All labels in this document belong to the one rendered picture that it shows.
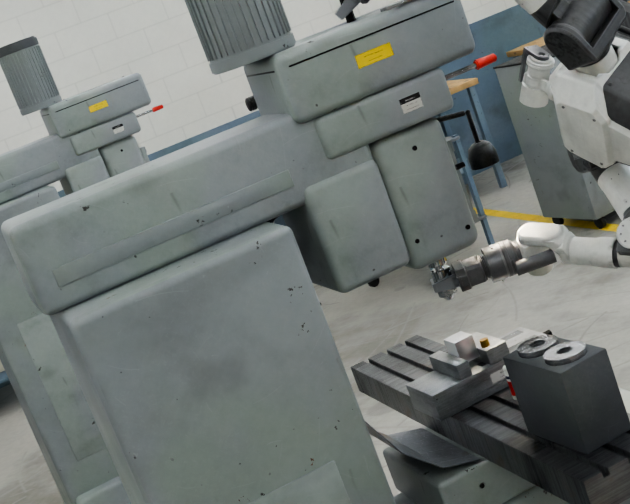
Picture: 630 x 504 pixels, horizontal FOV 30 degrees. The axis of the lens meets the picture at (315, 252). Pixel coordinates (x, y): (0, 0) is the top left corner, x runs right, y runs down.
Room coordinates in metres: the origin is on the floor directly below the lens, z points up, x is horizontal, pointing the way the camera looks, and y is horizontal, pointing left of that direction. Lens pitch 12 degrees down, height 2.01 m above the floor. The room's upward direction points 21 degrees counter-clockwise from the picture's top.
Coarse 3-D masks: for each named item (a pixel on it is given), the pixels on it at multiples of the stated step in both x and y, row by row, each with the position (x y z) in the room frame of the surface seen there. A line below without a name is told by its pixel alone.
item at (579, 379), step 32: (512, 352) 2.44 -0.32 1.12; (544, 352) 2.36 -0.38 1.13; (576, 352) 2.27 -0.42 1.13; (512, 384) 2.43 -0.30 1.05; (544, 384) 2.30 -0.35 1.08; (576, 384) 2.24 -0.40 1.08; (608, 384) 2.26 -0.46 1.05; (544, 416) 2.34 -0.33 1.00; (576, 416) 2.23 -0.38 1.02; (608, 416) 2.25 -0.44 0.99; (576, 448) 2.26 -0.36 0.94
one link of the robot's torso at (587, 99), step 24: (624, 24) 2.59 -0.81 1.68; (624, 48) 2.50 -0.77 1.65; (576, 72) 2.51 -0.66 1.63; (600, 72) 2.49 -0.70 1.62; (624, 72) 2.48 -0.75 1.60; (552, 96) 2.65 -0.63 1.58; (576, 96) 2.49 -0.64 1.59; (600, 96) 2.46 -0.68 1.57; (624, 96) 2.45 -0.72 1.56; (576, 120) 2.53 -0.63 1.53; (600, 120) 2.46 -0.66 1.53; (624, 120) 2.44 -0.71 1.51; (576, 144) 2.60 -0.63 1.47; (600, 144) 2.53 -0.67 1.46; (624, 144) 2.48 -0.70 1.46
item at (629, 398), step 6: (624, 390) 2.93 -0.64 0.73; (624, 396) 2.89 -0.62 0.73; (624, 402) 2.85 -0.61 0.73; (534, 486) 2.60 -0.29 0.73; (522, 492) 2.59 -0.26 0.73; (528, 492) 2.59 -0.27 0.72; (534, 492) 2.59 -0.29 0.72; (540, 492) 2.59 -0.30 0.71; (546, 492) 2.60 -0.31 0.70; (396, 498) 2.80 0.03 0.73; (402, 498) 2.78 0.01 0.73; (408, 498) 2.77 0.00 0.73; (516, 498) 2.58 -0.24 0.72; (522, 498) 2.58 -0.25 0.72; (528, 498) 2.59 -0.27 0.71; (534, 498) 2.59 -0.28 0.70; (540, 498) 2.59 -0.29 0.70; (546, 498) 2.60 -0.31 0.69; (552, 498) 2.60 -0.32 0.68; (558, 498) 2.61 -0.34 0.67
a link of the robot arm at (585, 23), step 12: (552, 0) 2.44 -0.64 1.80; (564, 0) 2.48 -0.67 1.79; (576, 0) 2.47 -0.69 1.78; (588, 0) 2.46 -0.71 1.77; (600, 0) 2.47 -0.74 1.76; (540, 12) 2.45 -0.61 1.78; (552, 12) 2.46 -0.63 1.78; (564, 12) 2.47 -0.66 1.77; (576, 12) 2.45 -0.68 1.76; (588, 12) 2.45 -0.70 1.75; (600, 12) 2.46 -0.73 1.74; (552, 24) 2.47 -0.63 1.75; (576, 24) 2.43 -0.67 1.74; (588, 24) 2.44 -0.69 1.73; (600, 24) 2.47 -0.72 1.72; (588, 36) 2.44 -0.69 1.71
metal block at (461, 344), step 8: (456, 336) 2.80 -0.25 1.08; (464, 336) 2.77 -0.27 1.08; (472, 336) 2.77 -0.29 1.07; (448, 344) 2.79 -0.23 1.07; (456, 344) 2.75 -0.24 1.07; (464, 344) 2.76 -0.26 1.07; (472, 344) 2.77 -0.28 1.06; (448, 352) 2.80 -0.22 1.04; (456, 352) 2.76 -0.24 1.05; (464, 352) 2.76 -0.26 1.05; (472, 352) 2.76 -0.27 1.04
